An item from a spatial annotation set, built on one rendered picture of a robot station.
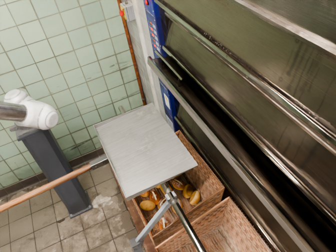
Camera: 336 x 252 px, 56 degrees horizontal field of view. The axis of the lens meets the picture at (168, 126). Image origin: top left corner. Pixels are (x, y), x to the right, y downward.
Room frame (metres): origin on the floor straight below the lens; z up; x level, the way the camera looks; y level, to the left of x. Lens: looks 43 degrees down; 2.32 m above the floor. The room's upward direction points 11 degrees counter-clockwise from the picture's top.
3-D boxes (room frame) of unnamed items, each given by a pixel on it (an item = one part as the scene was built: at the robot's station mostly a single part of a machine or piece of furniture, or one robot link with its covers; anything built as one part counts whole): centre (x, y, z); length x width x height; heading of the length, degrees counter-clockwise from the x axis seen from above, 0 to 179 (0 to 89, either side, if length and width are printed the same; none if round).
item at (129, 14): (2.14, 0.12, 1.46); 0.10 x 0.07 x 0.10; 17
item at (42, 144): (1.70, 0.92, 0.50); 0.21 x 0.21 x 1.00; 18
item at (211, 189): (1.19, 0.06, 0.72); 0.56 x 0.49 x 0.28; 18
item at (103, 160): (1.06, 0.37, 1.18); 0.09 x 0.04 x 0.03; 108
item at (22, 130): (1.70, 0.94, 1.03); 0.22 x 0.18 x 0.06; 108
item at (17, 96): (1.70, 0.91, 1.17); 0.18 x 0.16 x 0.22; 51
